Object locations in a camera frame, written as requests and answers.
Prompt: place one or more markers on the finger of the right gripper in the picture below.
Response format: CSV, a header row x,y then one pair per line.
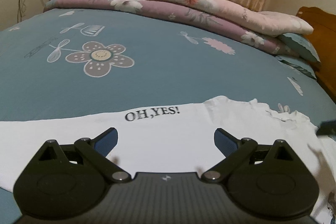
x,y
327,128

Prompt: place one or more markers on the white printed long-sleeve shirt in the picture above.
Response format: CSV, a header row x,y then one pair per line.
x,y
178,139

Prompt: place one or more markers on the wooden headboard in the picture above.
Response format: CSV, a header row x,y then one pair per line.
x,y
323,39

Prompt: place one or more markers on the lower teal pillow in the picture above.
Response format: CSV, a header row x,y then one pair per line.
x,y
298,64

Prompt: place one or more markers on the purple floral folded quilt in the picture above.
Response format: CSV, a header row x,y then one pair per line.
x,y
180,14

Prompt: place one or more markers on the teal floral bed sheet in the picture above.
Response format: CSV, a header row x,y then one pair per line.
x,y
67,64

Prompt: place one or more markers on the pink floral folded quilt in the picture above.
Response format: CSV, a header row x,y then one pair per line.
x,y
264,22

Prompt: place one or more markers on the teal pillow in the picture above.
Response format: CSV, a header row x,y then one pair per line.
x,y
300,45
298,64

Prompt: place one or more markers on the upper teal pillow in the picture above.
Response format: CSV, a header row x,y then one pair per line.
x,y
300,45

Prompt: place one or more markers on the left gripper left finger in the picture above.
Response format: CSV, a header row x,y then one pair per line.
x,y
64,181

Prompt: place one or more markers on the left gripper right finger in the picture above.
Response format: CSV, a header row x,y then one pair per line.
x,y
266,181

